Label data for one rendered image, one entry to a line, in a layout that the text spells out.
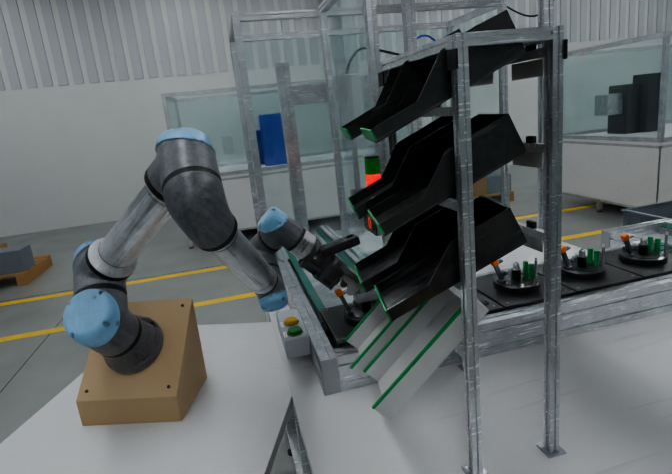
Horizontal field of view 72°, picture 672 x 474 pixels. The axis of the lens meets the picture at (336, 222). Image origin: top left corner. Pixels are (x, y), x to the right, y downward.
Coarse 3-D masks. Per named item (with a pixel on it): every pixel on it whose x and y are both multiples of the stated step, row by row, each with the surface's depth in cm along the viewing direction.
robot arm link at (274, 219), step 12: (264, 216) 122; (276, 216) 119; (288, 216) 122; (264, 228) 120; (276, 228) 119; (288, 228) 120; (300, 228) 123; (264, 240) 122; (276, 240) 121; (288, 240) 121; (300, 240) 122
